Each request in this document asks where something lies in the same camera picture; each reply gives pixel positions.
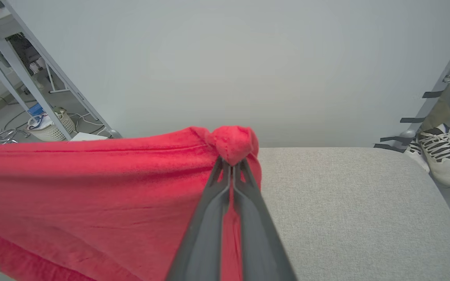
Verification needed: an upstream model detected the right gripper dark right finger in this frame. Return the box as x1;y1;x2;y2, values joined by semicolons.
232;157;298;281

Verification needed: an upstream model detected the white metal desk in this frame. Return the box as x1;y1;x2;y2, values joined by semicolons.
0;0;73;141

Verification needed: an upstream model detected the white grey sneaker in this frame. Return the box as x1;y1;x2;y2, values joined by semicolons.
417;124;450;188
404;139;431;173

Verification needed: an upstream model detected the white plastic laundry basket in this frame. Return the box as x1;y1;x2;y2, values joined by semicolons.
27;107;77;142

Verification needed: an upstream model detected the khaki trouser leg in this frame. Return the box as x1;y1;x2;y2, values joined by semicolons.
420;96;450;132

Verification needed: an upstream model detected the red and white garment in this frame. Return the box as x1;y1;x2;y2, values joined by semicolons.
0;125;263;281

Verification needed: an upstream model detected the white floor cable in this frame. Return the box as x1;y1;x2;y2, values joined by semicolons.
68;112;107;135

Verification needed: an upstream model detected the blue white cloth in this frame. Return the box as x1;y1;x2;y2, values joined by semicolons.
28;113;56;130

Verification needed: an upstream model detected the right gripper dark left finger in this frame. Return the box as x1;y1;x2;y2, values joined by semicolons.
166;156;232;281

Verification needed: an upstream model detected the chrome chair base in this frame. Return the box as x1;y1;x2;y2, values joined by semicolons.
0;123;30;145

